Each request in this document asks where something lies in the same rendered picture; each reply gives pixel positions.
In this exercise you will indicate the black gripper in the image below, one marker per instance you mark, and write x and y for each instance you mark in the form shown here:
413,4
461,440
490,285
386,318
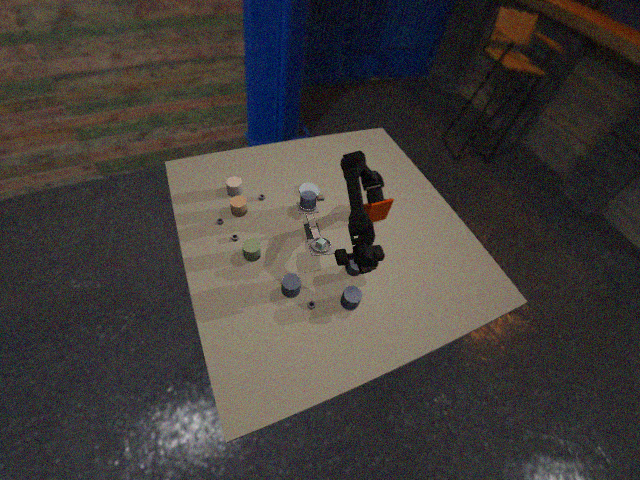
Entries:
342,258

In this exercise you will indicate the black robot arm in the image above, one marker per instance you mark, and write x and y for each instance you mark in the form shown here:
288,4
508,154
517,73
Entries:
354,166

